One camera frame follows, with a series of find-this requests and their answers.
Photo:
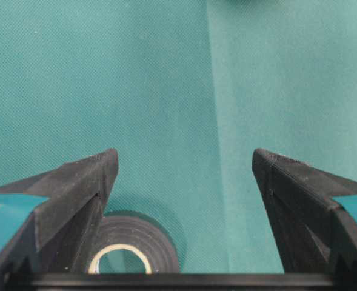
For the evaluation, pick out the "green table cloth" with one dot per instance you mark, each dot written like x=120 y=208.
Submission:
x=185 y=91

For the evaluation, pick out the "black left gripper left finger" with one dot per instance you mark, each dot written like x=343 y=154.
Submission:
x=48 y=221

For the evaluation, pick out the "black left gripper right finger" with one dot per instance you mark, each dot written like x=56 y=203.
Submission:
x=313 y=230

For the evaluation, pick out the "black tape roll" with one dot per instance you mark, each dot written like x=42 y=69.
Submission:
x=131 y=243

